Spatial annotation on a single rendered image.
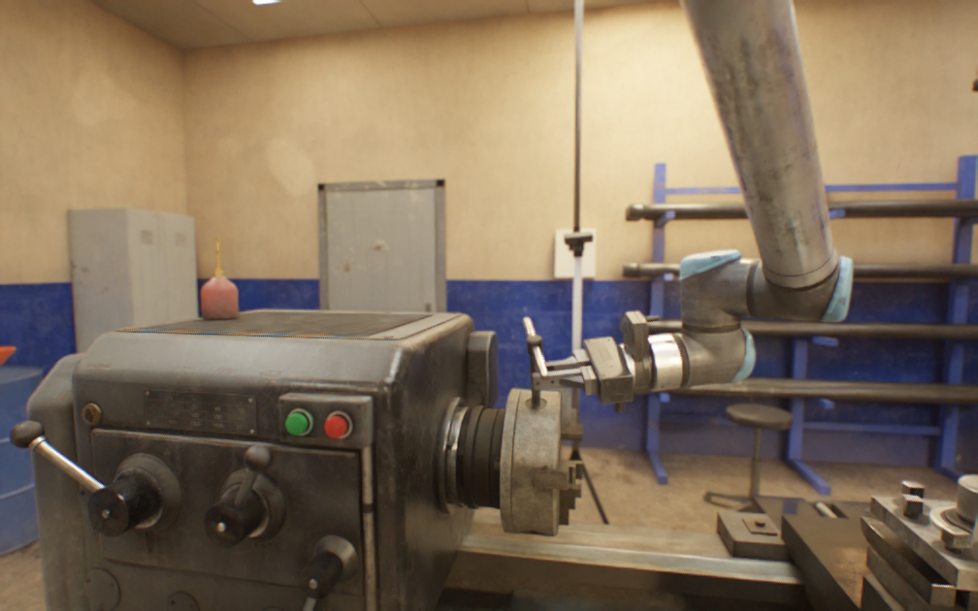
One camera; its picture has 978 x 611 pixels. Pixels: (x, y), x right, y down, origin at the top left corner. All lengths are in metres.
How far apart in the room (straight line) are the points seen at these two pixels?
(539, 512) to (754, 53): 0.67
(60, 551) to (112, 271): 3.21
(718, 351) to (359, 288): 3.64
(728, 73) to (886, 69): 4.08
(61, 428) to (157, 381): 0.22
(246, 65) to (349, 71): 0.98
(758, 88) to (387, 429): 0.57
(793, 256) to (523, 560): 0.79
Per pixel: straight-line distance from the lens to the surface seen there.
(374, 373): 0.69
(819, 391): 3.80
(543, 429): 0.82
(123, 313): 4.15
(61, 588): 1.15
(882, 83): 4.57
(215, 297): 1.06
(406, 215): 4.09
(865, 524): 0.89
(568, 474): 0.79
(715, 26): 0.53
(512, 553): 1.15
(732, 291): 0.81
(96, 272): 4.29
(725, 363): 0.86
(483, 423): 0.88
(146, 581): 1.01
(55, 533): 1.12
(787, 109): 0.58
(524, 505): 0.83
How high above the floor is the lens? 1.44
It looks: 4 degrees down
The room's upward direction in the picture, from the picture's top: straight up
